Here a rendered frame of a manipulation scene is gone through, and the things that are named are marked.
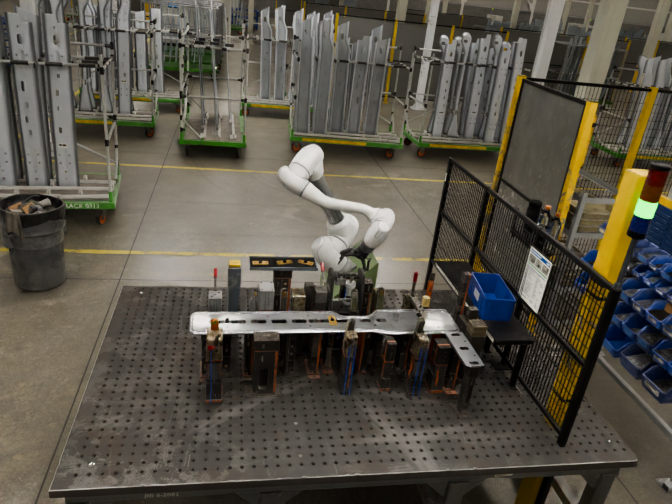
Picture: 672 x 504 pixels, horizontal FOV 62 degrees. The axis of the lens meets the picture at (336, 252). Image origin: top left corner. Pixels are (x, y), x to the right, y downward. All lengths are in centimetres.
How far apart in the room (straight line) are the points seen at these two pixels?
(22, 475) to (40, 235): 207
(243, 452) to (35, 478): 140
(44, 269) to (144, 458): 289
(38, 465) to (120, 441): 107
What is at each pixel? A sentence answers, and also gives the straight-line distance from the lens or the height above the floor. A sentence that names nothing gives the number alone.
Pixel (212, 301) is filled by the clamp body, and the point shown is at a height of 104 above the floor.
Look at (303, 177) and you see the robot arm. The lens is 315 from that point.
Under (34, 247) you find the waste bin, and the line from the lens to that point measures 512.
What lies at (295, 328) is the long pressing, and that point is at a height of 100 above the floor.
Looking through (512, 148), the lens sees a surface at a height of 137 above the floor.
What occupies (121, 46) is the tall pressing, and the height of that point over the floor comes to 136.
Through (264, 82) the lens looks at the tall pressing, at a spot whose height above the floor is 63.
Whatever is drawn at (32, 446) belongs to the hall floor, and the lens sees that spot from 382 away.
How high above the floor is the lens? 254
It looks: 25 degrees down
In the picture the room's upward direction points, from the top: 7 degrees clockwise
